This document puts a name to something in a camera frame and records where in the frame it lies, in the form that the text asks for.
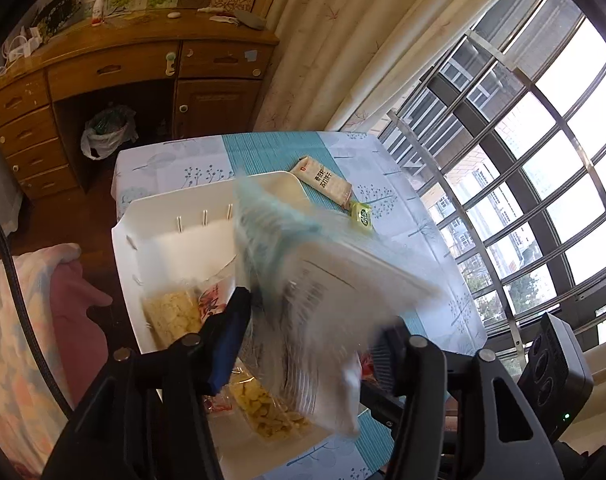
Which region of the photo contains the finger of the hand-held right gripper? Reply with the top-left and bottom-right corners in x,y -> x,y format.
358,382 -> 409,428

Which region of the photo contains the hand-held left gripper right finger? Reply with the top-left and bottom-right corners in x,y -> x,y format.
368,327 -> 554,480

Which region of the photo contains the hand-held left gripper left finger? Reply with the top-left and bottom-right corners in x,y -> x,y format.
43,286 -> 254,480

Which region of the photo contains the puffed rice cracker packet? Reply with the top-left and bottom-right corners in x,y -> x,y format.
228,370 -> 314,441
142,287 -> 206,348

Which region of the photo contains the clear mixed nut packet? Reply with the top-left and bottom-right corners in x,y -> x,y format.
203,392 -> 234,416

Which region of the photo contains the large white teal snack bag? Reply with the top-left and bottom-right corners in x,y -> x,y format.
233,177 -> 449,438

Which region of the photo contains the white plastic tray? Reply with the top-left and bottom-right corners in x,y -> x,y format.
110,170 -> 364,480

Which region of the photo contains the small yellow candy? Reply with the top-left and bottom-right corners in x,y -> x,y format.
347,201 -> 375,231

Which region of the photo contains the small beige cracker packet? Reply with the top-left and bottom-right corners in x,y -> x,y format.
289,157 -> 354,207

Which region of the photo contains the large barred window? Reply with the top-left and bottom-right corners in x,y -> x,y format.
378,0 -> 606,376

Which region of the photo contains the pastel fleece blanket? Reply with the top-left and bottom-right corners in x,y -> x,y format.
0,242 -> 84,466

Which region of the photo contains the white trash bag bin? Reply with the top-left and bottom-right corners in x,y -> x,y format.
80,105 -> 140,161

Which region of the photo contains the wooden desk with drawers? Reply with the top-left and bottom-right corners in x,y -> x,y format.
0,0 -> 280,201

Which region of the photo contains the grey pouch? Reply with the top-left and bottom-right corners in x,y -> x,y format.
234,10 -> 266,32

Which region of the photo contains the cream patterned curtain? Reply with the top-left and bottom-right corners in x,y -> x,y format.
253,0 -> 559,133

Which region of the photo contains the white tube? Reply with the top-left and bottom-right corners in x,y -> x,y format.
198,5 -> 241,23

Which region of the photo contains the white charger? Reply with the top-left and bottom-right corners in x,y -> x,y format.
0,27 -> 44,78

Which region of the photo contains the floral pencil pouch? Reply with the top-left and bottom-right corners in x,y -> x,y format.
32,0 -> 84,36

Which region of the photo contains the black cable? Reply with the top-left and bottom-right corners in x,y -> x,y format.
0,200 -> 76,418

